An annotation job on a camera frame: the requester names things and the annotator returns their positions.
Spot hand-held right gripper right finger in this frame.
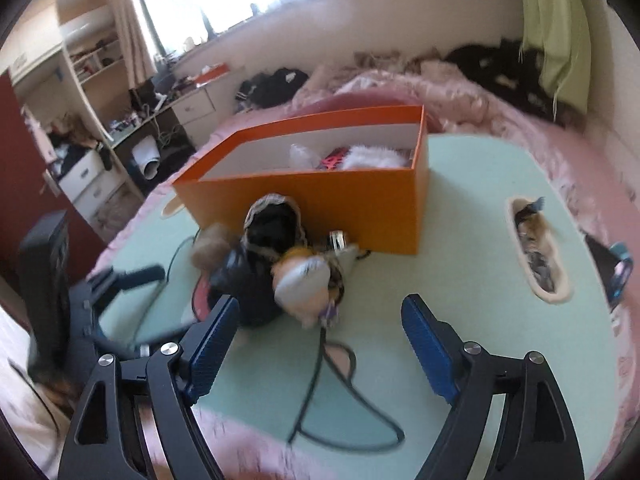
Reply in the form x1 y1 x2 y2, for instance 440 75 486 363
401 293 586 480

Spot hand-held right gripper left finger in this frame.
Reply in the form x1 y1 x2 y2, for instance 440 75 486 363
57 295 241 480

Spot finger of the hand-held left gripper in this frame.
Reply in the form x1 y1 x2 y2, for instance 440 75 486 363
91 332 161 361
87 264 167 307

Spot brown furry pom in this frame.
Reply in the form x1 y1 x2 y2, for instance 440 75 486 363
191 225 236 271

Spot cream and orange plush toy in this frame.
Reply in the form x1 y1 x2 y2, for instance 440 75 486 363
270 245 361 328

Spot black plastic bag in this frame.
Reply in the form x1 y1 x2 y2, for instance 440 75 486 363
207 193 313 328

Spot orange cardboard box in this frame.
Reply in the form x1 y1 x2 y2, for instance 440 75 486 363
171 105 430 256

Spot white furry pom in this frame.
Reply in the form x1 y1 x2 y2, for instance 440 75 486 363
342 145 408 169

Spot clear plastic bag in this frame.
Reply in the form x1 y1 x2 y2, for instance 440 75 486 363
289 143 321 170

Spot red hair clip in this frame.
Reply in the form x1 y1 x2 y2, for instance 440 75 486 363
320 147 351 170

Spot green cartoon desktop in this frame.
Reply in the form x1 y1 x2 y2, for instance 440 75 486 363
87 132 631 461

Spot white chest of drawers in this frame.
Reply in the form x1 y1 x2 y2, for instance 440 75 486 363
57 150 148 233

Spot dark red door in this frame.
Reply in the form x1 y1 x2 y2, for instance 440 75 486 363
0 72 108 271

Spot white drawer cabinet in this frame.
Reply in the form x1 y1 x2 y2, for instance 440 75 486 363
172 85 218 131

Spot black and teal object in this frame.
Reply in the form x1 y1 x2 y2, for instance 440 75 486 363
582 232 633 306

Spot small orange storage box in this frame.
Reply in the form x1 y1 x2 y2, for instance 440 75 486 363
192 63 231 86

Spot black clothes with white label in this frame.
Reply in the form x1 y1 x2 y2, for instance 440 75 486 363
235 66 311 111

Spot pink bed sheet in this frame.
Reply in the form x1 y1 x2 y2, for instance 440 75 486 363
92 110 640 461

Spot beige curtain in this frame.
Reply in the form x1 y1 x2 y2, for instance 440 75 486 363
105 0 158 91

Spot dark pink pillow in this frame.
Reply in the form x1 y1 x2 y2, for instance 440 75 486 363
300 92 443 133

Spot crumpled pink quilt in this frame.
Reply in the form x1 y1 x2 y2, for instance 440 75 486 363
295 55 506 126

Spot black clothes pile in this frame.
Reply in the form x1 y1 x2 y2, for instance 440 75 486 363
445 40 586 126

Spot beige knit cloth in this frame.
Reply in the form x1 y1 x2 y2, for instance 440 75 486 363
352 49 446 73

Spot green hanging cloth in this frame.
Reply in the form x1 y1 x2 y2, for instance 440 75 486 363
517 0 608 116

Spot white wall shelf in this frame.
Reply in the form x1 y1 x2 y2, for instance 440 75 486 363
10 5 133 126

